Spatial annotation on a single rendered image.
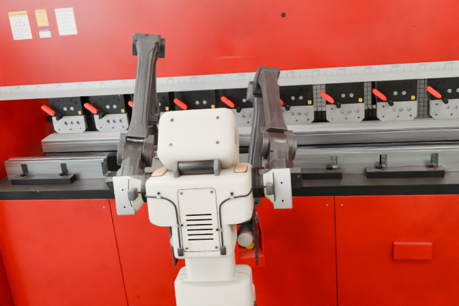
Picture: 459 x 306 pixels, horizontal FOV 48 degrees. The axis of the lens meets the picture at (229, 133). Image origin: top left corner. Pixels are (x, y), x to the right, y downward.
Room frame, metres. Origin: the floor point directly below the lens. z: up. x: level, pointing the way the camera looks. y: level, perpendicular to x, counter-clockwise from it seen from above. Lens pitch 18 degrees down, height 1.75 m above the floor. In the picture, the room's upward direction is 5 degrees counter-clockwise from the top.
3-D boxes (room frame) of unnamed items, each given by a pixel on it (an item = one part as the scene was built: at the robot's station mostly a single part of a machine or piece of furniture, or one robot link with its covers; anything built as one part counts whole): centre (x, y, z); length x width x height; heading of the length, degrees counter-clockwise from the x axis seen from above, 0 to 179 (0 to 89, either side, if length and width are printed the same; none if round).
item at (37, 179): (2.22, 0.88, 0.89); 0.30 x 0.05 x 0.03; 79
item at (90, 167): (2.27, 0.82, 0.92); 0.50 x 0.06 x 0.10; 79
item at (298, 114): (2.05, -0.28, 1.19); 0.15 x 0.09 x 0.17; 79
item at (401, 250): (1.81, -0.70, 0.58); 0.15 x 0.02 x 0.07; 79
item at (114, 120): (2.20, 0.50, 1.19); 0.15 x 0.09 x 0.17; 79
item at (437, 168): (1.92, -0.70, 0.89); 0.30 x 0.05 x 0.03; 79
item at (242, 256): (1.76, 0.02, 0.75); 0.20 x 0.16 x 0.18; 92
